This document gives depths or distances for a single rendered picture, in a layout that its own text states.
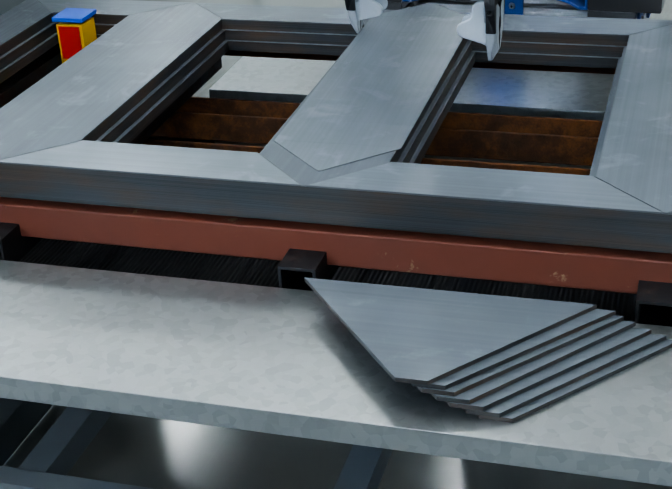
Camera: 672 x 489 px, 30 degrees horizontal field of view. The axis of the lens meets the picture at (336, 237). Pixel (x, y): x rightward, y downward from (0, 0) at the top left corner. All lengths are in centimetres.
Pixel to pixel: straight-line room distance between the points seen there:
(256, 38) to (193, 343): 88
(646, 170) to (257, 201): 49
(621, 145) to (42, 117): 83
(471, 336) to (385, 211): 24
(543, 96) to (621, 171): 78
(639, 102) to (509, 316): 51
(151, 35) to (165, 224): 60
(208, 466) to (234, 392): 115
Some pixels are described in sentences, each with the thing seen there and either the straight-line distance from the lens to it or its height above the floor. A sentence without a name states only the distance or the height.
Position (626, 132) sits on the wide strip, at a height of 87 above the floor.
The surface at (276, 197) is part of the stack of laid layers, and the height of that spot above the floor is 85.
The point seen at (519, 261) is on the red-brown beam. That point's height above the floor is 79.
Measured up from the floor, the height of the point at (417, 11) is 87.
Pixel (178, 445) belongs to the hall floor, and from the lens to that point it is 262.
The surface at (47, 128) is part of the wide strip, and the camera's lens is 186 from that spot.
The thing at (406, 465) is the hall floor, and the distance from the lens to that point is 251.
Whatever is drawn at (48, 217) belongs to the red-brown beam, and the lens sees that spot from 177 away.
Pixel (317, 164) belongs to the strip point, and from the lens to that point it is 165.
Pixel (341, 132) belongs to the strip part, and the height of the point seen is 87.
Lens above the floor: 153
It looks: 27 degrees down
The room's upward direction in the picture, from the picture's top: 3 degrees counter-clockwise
